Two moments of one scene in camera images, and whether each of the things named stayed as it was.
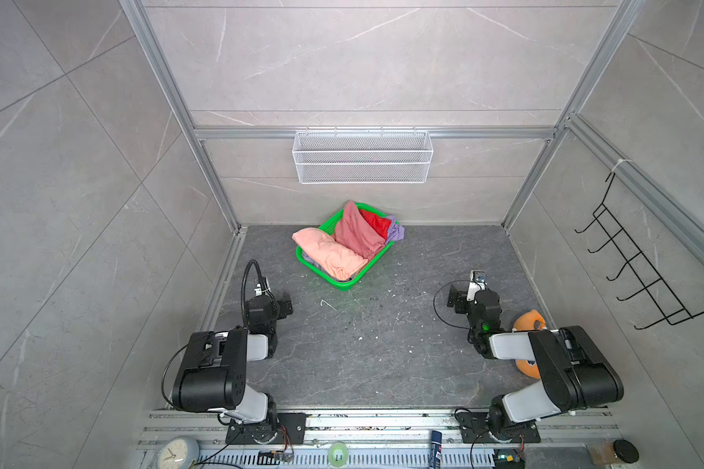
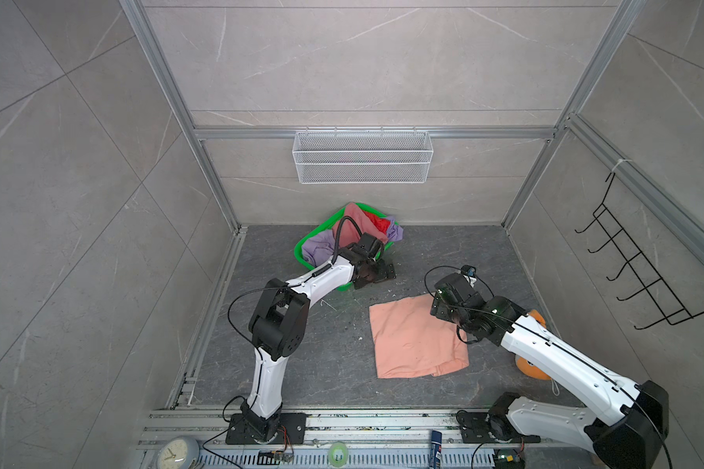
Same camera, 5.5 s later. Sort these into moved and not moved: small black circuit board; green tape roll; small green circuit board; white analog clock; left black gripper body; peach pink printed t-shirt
Moved: peach pink printed t-shirt; left black gripper body
Not moved: white analog clock; small black circuit board; green tape roll; small green circuit board
